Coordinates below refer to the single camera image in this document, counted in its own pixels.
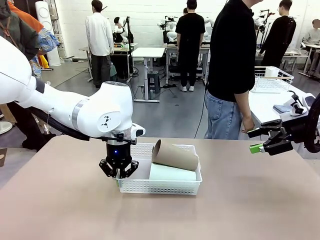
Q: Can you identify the white tower fan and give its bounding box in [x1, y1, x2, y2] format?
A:
[34, 1, 62, 67]

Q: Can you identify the white perforated plastic basket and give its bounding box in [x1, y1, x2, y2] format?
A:
[116, 142, 203, 196]

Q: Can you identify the white cup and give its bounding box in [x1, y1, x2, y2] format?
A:
[265, 66, 280, 78]

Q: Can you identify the white standing desk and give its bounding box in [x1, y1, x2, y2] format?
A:
[131, 47, 166, 103]

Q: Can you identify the person in black polo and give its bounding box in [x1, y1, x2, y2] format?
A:
[204, 0, 263, 140]

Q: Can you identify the person's right forearm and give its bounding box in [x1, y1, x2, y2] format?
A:
[234, 92, 253, 121]

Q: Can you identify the person's right hand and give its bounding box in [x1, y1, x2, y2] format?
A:
[241, 116, 255, 133]

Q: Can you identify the grey plastic stool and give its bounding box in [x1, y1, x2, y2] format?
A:
[146, 71, 160, 94]

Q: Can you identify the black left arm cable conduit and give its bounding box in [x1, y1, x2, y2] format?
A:
[27, 106, 91, 142]

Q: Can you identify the white side table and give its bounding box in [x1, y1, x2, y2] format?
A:
[248, 83, 320, 161]

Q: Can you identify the person in green jacket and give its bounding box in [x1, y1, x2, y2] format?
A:
[0, 0, 52, 151]

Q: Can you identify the robot station desk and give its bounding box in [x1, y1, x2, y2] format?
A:
[164, 43, 211, 85]

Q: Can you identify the white wire rack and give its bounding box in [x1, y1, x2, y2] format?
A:
[251, 66, 295, 94]

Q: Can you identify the pale green cup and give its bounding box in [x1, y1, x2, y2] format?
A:
[149, 163, 197, 181]

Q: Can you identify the brown cup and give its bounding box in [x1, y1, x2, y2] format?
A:
[151, 139, 200, 173]

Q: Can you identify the brown wooden board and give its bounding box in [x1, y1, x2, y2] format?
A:
[0, 147, 8, 168]

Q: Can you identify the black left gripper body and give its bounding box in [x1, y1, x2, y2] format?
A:
[105, 139, 132, 167]

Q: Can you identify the white round stand base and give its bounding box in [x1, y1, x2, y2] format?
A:
[0, 121, 13, 136]

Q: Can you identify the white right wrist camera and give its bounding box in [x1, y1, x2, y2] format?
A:
[279, 93, 316, 123]

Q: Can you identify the wooden top work desk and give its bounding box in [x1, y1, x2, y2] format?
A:
[78, 42, 138, 83]

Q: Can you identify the black hanging cable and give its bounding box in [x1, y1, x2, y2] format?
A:
[194, 83, 209, 139]

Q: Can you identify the person in black t-shirt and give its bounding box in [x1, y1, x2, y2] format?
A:
[175, 0, 206, 92]

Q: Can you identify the black camera stand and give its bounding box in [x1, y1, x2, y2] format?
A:
[126, 16, 135, 51]

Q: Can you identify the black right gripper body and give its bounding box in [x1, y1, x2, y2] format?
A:
[281, 116, 311, 145]

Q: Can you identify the blue cloth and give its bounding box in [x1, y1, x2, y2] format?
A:
[272, 104, 292, 113]

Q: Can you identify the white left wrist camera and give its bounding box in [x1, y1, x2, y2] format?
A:
[130, 123, 146, 139]

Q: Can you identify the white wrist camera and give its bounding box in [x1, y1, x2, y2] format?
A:
[279, 93, 316, 123]
[130, 123, 146, 139]

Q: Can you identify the person in white shirt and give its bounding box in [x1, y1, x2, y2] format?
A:
[85, 0, 115, 89]

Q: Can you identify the person in orange top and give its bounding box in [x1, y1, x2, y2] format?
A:
[7, 0, 61, 81]

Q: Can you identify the yellow floor sign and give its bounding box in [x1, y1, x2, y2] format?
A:
[39, 54, 50, 70]

